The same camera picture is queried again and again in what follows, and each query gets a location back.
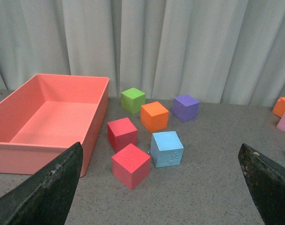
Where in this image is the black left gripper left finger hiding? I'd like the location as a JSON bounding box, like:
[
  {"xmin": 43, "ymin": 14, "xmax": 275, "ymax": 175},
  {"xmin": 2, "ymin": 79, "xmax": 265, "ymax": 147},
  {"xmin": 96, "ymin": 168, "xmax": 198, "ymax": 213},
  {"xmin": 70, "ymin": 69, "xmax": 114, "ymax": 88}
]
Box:
[{"xmin": 0, "ymin": 142, "xmax": 83, "ymax": 225}]

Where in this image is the dark red foam block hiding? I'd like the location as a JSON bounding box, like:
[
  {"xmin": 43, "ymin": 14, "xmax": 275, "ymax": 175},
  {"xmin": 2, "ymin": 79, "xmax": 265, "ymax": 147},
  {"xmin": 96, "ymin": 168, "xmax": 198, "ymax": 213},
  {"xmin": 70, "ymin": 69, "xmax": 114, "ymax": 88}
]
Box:
[{"xmin": 107, "ymin": 117, "xmax": 138, "ymax": 153}]

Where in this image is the orange foam block near bin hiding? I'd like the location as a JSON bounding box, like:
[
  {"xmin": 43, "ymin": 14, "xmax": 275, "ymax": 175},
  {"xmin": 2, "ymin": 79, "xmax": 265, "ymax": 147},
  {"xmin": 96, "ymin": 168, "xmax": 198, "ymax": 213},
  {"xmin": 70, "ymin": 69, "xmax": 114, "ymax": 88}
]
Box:
[{"xmin": 272, "ymin": 97, "xmax": 285, "ymax": 118}]

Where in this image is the red plastic bin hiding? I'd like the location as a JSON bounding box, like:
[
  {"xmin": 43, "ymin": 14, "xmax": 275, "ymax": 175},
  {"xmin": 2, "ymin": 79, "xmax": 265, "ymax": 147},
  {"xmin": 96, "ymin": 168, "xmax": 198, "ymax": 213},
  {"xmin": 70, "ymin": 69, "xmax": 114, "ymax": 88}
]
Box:
[{"xmin": 0, "ymin": 74, "xmax": 109, "ymax": 176}]

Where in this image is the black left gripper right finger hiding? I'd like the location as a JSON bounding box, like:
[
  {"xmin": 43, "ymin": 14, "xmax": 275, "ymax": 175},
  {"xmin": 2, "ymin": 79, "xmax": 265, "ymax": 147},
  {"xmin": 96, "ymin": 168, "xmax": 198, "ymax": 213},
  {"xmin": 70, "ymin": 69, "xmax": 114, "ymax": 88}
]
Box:
[{"xmin": 238, "ymin": 143, "xmax": 285, "ymax": 225}]

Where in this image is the purple foam block at back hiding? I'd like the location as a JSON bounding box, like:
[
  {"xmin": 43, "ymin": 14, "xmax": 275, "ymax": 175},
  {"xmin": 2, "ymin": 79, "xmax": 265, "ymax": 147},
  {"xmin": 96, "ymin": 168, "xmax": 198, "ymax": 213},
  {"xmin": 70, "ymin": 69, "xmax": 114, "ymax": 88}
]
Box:
[{"xmin": 172, "ymin": 95, "xmax": 200, "ymax": 122}]

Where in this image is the bright red foam block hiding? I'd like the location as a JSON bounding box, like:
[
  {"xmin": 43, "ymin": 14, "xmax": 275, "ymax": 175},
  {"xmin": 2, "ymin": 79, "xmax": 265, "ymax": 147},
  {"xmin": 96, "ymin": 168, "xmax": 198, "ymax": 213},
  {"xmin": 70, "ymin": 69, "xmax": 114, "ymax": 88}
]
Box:
[{"xmin": 111, "ymin": 143, "xmax": 151, "ymax": 190}]

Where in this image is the light blue foam block dented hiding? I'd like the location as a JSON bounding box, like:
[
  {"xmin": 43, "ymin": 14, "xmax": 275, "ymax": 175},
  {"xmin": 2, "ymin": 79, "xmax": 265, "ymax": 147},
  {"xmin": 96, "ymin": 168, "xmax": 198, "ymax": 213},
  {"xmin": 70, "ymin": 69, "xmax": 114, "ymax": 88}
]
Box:
[{"xmin": 150, "ymin": 131, "xmax": 184, "ymax": 168}]

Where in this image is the orange foam block near green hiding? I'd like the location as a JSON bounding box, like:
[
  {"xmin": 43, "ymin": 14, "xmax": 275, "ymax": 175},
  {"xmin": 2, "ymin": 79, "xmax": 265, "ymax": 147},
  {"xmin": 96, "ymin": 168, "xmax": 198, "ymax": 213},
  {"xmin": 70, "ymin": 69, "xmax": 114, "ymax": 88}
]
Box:
[{"xmin": 140, "ymin": 101, "xmax": 169, "ymax": 133}]

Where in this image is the grey curtain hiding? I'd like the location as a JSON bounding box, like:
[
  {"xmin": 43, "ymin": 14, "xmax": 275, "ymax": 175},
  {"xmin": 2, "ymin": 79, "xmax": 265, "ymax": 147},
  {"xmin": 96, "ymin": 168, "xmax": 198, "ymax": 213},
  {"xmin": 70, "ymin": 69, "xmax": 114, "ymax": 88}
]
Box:
[{"xmin": 0, "ymin": 0, "xmax": 285, "ymax": 106}]

